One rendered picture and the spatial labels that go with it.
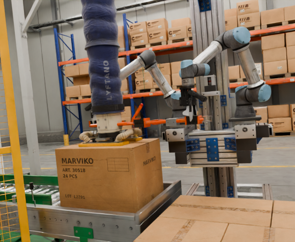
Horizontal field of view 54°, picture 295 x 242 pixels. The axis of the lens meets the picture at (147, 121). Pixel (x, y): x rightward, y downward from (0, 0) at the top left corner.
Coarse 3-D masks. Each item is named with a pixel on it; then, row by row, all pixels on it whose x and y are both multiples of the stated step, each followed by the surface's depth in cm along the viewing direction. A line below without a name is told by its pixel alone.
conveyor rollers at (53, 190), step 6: (0, 186) 278; (6, 186) 274; (36, 186) 262; (42, 186) 266; (48, 186) 261; (54, 186) 257; (30, 192) 244; (36, 192) 247; (42, 192) 243; (48, 192) 239; (54, 192) 242; (54, 198) 220; (54, 204) 206; (60, 204) 209
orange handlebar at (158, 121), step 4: (152, 120) 183; (156, 120) 182; (160, 120) 181; (164, 120) 180; (176, 120) 176; (180, 120) 175; (184, 120) 174; (200, 120) 170; (92, 124) 204; (96, 124) 202; (120, 124) 193; (124, 124) 192; (128, 124) 191; (132, 124) 190; (152, 124) 183; (156, 124) 182
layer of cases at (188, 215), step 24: (168, 216) 167; (192, 216) 164; (216, 216) 161; (240, 216) 158; (264, 216) 156; (288, 216) 153; (144, 240) 140; (168, 240) 138; (192, 240) 136; (216, 240) 134; (240, 240) 132; (264, 240) 130; (288, 240) 128
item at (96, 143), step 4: (92, 140) 195; (112, 140) 188; (80, 144) 195; (84, 144) 194; (88, 144) 192; (92, 144) 191; (96, 144) 189; (100, 144) 188; (104, 144) 186; (108, 144) 185; (112, 144) 184; (116, 144) 182; (120, 144) 181; (124, 144) 184
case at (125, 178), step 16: (128, 144) 187; (144, 144) 184; (64, 160) 193; (80, 160) 187; (96, 160) 182; (112, 160) 177; (128, 160) 172; (144, 160) 182; (160, 160) 206; (64, 176) 194; (80, 176) 188; (96, 176) 183; (112, 176) 178; (128, 176) 173; (144, 176) 181; (160, 176) 204; (64, 192) 195; (80, 192) 190; (96, 192) 184; (112, 192) 179; (128, 192) 174; (144, 192) 180; (160, 192) 203; (96, 208) 185; (112, 208) 180; (128, 208) 175
